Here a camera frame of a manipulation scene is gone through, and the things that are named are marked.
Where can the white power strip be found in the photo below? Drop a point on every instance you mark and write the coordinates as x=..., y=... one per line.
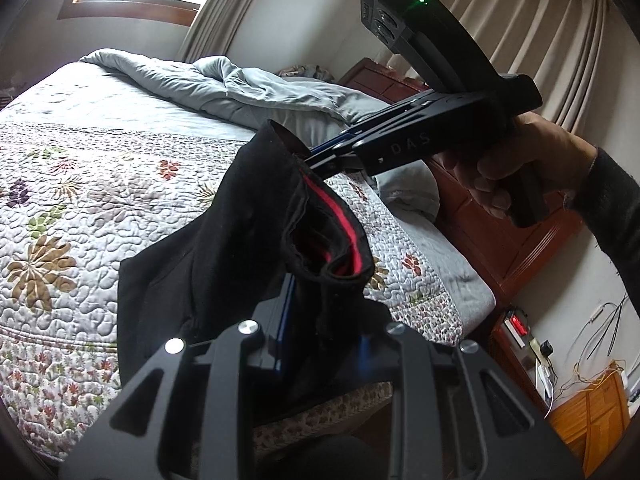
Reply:
x=545, y=377

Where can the patterned cloth pile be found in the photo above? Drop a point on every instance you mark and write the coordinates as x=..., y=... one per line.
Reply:
x=305, y=72

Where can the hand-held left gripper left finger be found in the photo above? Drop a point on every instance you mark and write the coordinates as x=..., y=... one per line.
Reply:
x=288, y=320

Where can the grey duvet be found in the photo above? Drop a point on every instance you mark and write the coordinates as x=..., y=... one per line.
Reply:
x=210, y=85

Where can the person's right forearm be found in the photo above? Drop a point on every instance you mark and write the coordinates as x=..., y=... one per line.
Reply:
x=615, y=210

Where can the black plug adapter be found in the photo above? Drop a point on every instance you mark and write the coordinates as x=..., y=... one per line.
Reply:
x=546, y=348

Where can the dark wooden nightstand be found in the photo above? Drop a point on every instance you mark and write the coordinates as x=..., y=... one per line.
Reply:
x=520, y=365

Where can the floral quilted bedspread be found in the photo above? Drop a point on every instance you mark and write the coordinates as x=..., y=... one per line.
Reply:
x=75, y=200

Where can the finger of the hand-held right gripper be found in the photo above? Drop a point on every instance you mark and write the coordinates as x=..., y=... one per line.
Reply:
x=340, y=140
x=345, y=162

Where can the grey bed sheet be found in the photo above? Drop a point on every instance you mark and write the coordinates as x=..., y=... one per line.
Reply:
x=450, y=280

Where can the grey curtain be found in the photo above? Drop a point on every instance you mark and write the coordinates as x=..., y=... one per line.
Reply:
x=235, y=10

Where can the person's right hand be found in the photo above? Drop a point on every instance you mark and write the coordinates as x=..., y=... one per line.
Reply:
x=550, y=160

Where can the red display clock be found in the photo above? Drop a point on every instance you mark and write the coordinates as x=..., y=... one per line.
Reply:
x=516, y=327

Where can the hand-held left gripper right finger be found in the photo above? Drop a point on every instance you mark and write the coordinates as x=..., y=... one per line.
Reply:
x=417, y=390

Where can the grey pillow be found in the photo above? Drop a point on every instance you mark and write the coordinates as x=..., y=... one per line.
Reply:
x=410, y=190

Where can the black pants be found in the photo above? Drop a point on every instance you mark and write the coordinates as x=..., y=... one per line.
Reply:
x=240, y=220

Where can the beige curtain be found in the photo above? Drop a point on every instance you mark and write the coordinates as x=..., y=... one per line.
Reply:
x=575, y=60

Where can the dark wooden headboard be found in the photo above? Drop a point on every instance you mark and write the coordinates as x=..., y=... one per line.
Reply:
x=480, y=240

